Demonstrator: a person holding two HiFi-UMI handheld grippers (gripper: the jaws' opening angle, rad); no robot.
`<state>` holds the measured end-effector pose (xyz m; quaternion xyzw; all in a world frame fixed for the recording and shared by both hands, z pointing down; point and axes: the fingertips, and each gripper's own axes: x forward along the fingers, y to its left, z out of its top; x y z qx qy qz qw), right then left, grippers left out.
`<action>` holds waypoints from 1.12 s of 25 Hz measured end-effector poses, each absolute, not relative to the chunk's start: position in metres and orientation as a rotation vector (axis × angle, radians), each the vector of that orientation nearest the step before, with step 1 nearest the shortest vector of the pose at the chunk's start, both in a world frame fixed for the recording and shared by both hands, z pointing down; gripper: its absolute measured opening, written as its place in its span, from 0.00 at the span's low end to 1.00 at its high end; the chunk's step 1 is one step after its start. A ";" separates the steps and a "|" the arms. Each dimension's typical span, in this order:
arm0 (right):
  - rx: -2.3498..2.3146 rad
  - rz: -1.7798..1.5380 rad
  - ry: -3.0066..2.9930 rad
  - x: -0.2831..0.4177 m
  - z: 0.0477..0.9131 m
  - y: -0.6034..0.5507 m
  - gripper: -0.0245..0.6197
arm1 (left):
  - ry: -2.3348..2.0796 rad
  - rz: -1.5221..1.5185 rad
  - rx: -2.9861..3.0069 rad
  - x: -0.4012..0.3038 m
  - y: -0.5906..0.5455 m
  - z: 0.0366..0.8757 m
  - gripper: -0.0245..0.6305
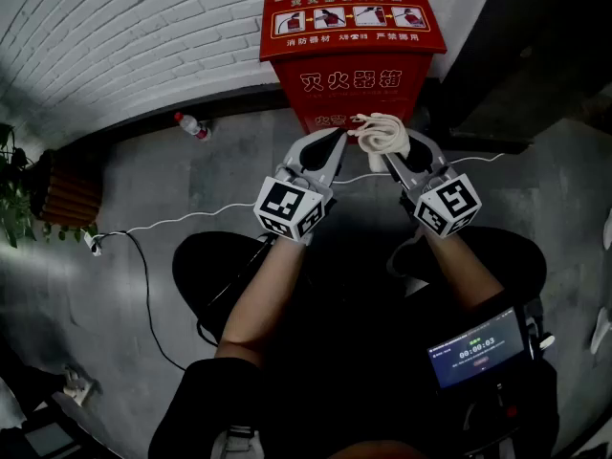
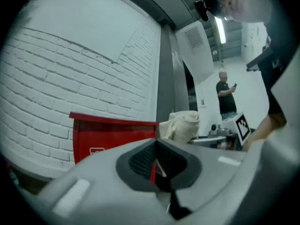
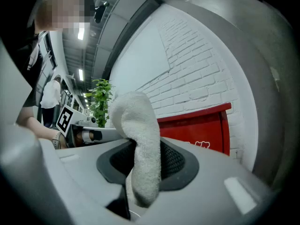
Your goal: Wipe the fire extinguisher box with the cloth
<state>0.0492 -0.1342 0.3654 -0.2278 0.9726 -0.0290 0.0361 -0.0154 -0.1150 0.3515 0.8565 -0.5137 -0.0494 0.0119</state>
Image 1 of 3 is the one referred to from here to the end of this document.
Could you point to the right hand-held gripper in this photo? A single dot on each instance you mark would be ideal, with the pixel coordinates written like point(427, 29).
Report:
point(447, 206)

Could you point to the white cloth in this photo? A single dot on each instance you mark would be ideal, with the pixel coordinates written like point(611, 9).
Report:
point(382, 137)

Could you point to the chest-mounted screen device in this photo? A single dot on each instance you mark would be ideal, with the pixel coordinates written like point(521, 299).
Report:
point(473, 352)

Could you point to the person's right forearm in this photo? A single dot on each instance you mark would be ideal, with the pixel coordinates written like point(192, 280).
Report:
point(459, 270)

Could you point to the red fire extinguisher box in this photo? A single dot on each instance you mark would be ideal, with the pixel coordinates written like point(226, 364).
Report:
point(354, 46)

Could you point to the person's left forearm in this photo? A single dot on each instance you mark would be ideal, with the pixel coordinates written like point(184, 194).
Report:
point(260, 299)

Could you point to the white power strip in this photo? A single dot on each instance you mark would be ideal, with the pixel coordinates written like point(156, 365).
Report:
point(93, 244)

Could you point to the brown wooden planter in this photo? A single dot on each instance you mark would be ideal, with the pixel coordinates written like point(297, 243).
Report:
point(67, 194)

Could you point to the person's black trousers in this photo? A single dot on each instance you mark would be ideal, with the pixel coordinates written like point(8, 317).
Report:
point(201, 266)

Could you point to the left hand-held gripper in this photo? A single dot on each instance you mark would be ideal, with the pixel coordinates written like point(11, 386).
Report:
point(289, 206)

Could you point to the person's black shirt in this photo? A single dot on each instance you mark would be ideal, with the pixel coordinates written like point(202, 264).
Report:
point(215, 399)

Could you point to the clear plastic bottle red cap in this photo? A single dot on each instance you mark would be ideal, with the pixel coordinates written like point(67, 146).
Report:
point(191, 124)

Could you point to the green leafy plant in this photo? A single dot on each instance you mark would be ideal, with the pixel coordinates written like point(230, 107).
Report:
point(12, 194)

